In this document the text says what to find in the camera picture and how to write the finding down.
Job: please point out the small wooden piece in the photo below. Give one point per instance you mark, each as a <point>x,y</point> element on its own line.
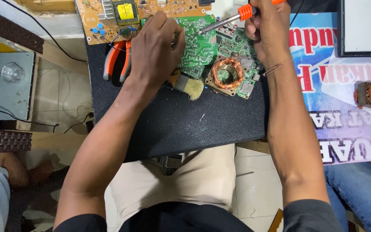
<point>276,221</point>

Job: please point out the black foam work mat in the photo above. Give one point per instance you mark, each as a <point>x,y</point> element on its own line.
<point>179,122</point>

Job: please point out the dark brown textured board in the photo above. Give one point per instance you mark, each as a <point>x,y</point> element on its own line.
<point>8,27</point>

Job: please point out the blue printed banner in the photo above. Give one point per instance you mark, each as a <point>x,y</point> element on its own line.
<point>340,106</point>

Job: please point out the person's beige trousers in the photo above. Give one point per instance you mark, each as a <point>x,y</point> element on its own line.
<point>198,180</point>

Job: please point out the person's black shirt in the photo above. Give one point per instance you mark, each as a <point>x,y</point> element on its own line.
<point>188,220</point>

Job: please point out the person's left fingers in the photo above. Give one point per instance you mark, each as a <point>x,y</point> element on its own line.
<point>159,22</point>

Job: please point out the person's right hand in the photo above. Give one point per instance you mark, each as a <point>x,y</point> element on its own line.
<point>272,35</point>

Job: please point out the person's right fingers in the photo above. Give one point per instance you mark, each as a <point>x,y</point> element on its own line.
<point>251,30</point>

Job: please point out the brown woven strip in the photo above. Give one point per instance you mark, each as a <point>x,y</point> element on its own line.
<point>5,140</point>

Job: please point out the person's left hand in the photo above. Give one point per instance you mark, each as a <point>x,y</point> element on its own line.
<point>153,54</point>

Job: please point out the tan circuit board yellow transformer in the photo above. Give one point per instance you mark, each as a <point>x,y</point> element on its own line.
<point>159,8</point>

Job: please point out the small metal screw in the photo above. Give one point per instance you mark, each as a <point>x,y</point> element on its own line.
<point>202,117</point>

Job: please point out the metal nail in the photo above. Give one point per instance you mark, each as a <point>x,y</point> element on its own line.
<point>245,174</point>

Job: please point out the clear plastic knob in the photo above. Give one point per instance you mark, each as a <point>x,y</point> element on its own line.
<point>12,72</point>

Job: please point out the green circuit board with connectors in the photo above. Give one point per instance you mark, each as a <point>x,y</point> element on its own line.
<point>240,45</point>

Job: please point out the grey ribbed device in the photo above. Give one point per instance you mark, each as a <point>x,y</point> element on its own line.
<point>169,162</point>

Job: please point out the black framed white panel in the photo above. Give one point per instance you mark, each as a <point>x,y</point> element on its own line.
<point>365,25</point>

